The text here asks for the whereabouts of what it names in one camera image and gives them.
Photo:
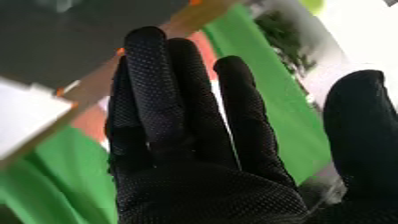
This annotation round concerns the dark mat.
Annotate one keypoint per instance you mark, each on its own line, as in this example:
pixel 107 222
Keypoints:
pixel 59 40

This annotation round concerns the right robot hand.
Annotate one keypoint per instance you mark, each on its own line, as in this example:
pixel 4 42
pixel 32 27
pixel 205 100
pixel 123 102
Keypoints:
pixel 196 186

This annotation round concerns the white sheet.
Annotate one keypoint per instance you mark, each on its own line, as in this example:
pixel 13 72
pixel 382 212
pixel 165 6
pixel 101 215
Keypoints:
pixel 23 116

